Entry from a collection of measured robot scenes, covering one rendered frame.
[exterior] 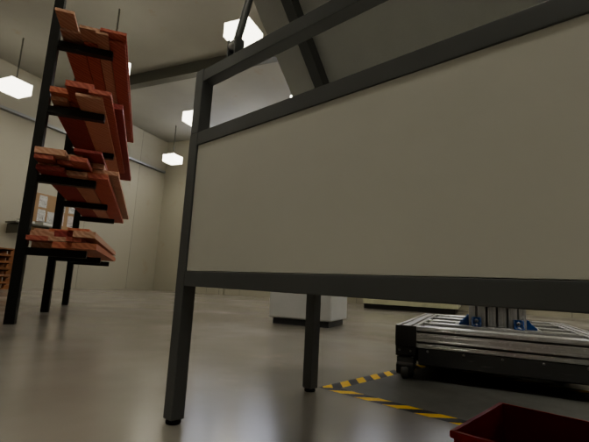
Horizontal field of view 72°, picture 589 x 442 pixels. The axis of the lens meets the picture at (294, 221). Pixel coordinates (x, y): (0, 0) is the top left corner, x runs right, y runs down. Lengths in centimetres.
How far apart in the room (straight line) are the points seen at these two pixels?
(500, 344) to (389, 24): 129
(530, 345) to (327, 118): 134
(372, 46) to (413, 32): 14
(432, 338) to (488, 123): 133
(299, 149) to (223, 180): 27
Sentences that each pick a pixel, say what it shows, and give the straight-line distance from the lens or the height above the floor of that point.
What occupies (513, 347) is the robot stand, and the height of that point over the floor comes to 18.
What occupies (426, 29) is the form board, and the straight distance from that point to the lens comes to 134.
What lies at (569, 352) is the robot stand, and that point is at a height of 18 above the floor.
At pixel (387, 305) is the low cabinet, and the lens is 855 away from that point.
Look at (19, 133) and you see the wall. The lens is 1176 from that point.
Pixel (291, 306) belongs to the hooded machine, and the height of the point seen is 18.
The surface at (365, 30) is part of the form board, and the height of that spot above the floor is 117.
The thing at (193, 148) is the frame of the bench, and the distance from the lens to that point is 123.
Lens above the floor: 38
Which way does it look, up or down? 9 degrees up
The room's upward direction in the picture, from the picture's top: 3 degrees clockwise
